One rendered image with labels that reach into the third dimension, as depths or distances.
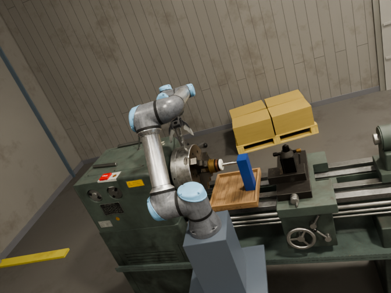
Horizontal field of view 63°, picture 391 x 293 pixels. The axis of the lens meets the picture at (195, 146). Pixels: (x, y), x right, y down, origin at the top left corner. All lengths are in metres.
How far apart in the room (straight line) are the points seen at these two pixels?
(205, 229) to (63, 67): 4.51
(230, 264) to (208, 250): 0.12
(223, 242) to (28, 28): 4.86
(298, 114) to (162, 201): 3.05
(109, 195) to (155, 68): 3.24
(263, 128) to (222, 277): 2.84
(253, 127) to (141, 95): 1.98
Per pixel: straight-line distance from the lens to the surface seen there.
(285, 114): 4.18
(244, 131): 4.17
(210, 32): 4.78
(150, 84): 5.12
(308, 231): 1.87
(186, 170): 1.90
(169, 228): 2.06
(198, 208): 1.39
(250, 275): 1.74
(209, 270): 1.57
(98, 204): 2.15
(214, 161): 1.97
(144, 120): 1.45
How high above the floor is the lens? 2.04
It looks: 24 degrees down
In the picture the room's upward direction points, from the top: 20 degrees counter-clockwise
